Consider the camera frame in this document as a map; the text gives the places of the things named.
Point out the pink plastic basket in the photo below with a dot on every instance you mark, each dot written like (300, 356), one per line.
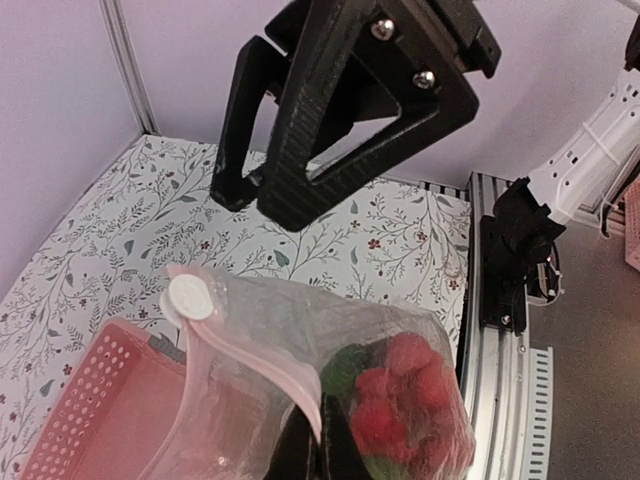
(115, 411)

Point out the green avocado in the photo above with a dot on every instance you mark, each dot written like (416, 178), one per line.
(338, 376)

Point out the right aluminium frame post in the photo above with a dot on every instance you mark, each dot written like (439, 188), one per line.
(122, 47)

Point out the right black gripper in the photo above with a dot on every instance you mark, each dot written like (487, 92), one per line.
(370, 84)

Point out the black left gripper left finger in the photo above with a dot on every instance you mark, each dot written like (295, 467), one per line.
(296, 453)

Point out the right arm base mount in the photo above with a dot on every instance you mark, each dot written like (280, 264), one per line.
(507, 280)

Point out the floral tablecloth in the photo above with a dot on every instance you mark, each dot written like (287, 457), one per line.
(390, 241)

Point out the red lychee bunch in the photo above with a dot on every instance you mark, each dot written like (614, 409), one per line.
(409, 420)

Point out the aluminium front rail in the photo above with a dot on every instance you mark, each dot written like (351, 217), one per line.
(506, 384)

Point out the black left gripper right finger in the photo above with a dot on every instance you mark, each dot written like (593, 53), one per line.
(339, 457)

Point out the clear zip top bag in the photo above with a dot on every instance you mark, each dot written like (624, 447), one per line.
(255, 348)

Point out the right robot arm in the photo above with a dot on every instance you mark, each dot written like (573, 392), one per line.
(537, 205)

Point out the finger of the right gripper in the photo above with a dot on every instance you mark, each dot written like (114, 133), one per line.
(260, 70)

